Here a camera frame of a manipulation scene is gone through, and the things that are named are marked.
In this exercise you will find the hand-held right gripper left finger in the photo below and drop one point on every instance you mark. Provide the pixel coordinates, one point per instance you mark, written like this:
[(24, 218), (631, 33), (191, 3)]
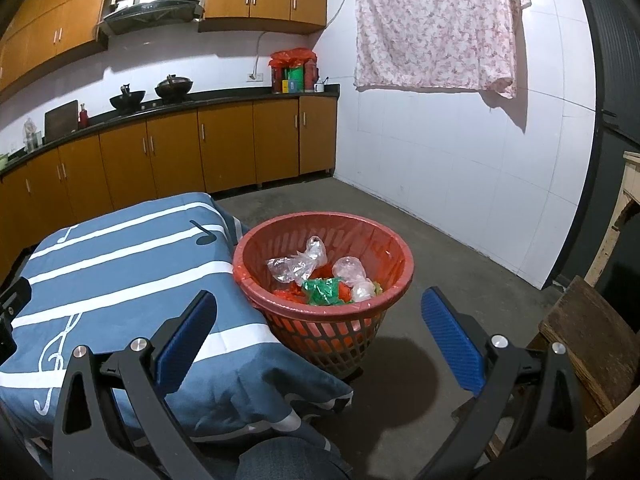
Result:
[(185, 340)]

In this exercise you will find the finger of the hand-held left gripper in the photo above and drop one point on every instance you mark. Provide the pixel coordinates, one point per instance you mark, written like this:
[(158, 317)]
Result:
[(17, 295)]

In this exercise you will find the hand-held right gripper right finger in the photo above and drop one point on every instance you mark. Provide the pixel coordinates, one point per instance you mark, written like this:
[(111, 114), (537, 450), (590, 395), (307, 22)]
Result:
[(452, 335)]

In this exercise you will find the red plastic basket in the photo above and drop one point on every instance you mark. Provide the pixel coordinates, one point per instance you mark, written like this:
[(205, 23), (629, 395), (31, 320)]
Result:
[(255, 255)]

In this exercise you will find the long red plastic bag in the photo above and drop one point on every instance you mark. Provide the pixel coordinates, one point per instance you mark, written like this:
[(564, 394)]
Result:
[(287, 294)]

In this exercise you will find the green foil bag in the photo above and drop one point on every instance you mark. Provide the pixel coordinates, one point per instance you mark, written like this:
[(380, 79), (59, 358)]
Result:
[(322, 292)]

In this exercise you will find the blue striped blanket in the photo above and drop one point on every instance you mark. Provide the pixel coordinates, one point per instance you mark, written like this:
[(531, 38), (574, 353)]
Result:
[(125, 260)]

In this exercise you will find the green basin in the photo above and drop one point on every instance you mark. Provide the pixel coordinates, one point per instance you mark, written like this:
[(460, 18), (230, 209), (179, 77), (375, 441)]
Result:
[(4, 160)]

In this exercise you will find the brown wooden stool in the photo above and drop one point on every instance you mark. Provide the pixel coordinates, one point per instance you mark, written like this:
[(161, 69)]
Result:
[(590, 335)]

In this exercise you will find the clear glass jar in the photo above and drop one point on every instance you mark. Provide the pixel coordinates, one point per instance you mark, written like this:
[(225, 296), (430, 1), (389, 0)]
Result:
[(31, 136)]

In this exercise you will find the person's denim-clad leg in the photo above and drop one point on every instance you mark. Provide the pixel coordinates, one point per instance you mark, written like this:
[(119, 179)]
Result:
[(295, 460)]

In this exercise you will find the dark cutting board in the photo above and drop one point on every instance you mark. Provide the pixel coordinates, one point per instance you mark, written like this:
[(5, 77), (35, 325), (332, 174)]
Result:
[(61, 119)]

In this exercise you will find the red bottle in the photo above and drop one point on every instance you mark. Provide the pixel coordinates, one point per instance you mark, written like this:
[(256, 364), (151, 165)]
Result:
[(84, 117)]

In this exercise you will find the wooden lower kitchen cabinets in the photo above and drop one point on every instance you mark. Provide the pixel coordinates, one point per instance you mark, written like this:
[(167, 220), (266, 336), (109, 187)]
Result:
[(225, 145)]

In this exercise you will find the cream wooden furniture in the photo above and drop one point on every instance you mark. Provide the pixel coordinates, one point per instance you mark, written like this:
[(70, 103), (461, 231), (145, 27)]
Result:
[(617, 210)]

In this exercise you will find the black wok with lid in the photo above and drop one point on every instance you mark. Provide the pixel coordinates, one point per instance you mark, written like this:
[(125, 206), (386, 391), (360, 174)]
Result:
[(173, 87)]

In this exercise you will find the white cup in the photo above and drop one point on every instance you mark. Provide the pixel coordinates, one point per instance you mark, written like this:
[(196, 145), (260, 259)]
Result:
[(320, 87)]

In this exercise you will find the red-covered containers on counter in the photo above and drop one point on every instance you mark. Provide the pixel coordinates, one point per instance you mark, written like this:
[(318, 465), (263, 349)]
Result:
[(292, 67)]

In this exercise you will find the pink floral hanging cloth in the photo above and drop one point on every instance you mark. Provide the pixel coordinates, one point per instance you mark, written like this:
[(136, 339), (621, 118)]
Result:
[(435, 25)]

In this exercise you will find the steel range hood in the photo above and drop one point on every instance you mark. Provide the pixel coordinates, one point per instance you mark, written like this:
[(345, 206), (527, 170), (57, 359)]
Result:
[(150, 12)]

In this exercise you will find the white wall outlet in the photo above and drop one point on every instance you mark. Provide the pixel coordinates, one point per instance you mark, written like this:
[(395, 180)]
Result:
[(255, 77)]

